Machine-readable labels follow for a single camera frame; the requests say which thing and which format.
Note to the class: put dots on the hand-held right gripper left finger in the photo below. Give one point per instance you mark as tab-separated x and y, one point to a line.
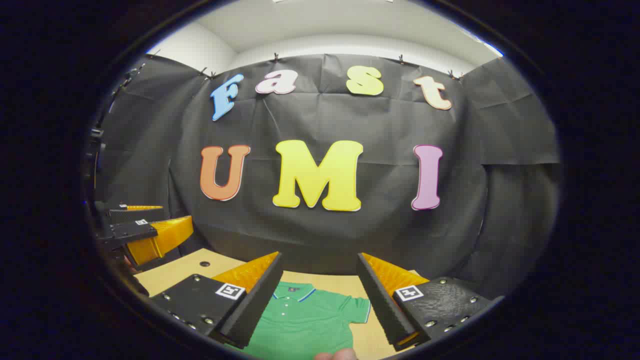
255	305

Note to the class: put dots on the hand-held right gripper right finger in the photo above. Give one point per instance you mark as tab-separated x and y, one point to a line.
382	305

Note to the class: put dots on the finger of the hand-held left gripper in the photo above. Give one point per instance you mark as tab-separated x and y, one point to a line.
130	231
135	215

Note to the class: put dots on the green T-shirt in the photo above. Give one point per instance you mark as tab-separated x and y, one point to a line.
310	325

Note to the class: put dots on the black backdrop cloth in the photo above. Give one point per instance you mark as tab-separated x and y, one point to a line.
320	125

